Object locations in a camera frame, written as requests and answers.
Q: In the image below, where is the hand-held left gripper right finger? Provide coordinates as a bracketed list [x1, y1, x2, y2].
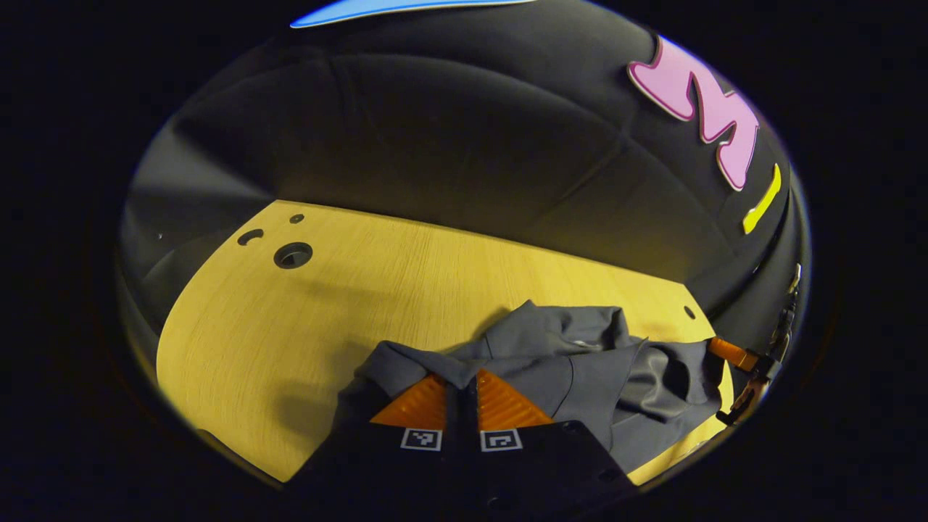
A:
[468, 368, 639, 522]

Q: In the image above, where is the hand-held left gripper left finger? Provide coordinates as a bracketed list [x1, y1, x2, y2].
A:
[286, 372, 465, 522]

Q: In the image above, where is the grey polo shirt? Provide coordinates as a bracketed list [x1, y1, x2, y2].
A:
[333, 299, 726, 476]

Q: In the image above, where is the dark metal clamp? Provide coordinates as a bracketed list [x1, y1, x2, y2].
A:
[772, 262, 804, 350]

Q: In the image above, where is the black backdrop cloth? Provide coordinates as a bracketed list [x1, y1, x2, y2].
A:
[120, 0, 813, 349]

